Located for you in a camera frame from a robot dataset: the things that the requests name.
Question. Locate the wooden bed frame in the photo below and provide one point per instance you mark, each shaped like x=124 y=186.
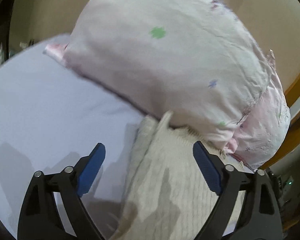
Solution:
x=288 y=156

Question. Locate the beige cable-knit sweater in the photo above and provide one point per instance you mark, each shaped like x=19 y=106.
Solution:
x=166 y=196

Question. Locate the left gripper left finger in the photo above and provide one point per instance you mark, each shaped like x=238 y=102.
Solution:
x=39 y=217

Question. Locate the lavender bed sheet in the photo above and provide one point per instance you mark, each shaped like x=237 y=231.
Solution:
x=49 y=118

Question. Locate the pink floral pillow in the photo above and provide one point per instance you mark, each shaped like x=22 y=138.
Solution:
x=192 y=57

